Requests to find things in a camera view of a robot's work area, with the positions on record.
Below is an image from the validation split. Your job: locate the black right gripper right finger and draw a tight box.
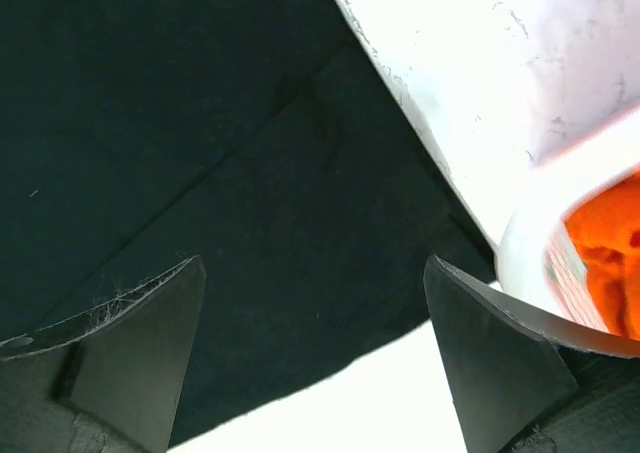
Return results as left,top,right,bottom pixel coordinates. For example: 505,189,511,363
424,256,639,453

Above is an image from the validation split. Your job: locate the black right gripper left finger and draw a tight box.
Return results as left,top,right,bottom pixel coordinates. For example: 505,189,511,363
1,257,206,452

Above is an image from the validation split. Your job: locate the black t shirt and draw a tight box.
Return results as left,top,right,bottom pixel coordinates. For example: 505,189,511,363
1,0,494,445

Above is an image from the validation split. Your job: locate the orange t shirt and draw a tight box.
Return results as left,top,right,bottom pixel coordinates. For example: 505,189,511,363
565,172,639,340

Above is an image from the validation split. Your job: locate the white plastic laundry basket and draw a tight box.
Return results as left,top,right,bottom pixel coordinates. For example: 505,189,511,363
492,100,640,359

